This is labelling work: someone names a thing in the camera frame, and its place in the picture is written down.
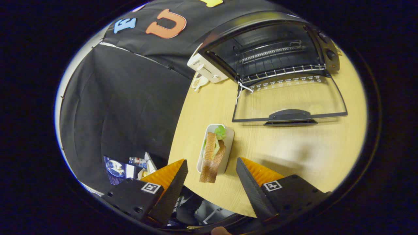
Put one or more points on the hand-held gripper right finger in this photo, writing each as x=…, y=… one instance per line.
x=253, y=192

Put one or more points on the white rectangular tray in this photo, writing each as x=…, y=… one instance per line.
x=228, y=143

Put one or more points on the toast sandwich with lettuce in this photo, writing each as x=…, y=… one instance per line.
x=210, y=153

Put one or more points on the black toaster oven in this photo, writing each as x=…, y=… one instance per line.
x=290, y=116

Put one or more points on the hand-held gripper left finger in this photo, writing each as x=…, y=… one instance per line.
x=171, y=192

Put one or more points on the blue printed box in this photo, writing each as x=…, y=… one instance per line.
x=114, y=168

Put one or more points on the white pop-up toaster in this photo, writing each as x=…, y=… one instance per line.
x=205, y=68

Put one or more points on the small clear bottle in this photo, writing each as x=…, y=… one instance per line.
x=137, y=160

